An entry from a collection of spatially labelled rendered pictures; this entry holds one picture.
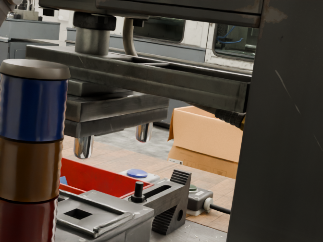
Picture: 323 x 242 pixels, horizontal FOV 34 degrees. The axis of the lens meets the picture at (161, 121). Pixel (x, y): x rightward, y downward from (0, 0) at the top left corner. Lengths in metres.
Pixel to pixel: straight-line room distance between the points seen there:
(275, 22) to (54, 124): 0.21
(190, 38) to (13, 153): 5.41
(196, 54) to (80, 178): 4.72
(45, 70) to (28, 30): 7.39
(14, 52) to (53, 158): 7.26
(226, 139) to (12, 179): 2.61
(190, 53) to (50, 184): 5.37
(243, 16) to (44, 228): 0.23
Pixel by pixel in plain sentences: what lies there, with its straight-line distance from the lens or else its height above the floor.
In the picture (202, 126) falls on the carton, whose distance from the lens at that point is 2.95.
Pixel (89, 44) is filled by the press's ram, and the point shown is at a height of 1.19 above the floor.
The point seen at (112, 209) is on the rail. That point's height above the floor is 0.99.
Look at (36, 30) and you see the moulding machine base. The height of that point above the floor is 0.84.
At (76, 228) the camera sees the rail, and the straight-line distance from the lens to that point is 0.61.
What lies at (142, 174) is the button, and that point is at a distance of 1.00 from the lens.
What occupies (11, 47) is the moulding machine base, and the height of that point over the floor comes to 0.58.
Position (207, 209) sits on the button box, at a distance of 0.94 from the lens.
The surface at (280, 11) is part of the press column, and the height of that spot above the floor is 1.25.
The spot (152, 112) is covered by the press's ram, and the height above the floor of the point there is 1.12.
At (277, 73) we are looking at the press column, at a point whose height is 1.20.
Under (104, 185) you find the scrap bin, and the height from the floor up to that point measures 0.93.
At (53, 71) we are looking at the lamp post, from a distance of 0.29.
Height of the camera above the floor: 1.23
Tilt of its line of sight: 11 degrees down
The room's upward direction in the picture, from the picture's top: 7 degrees clockwise
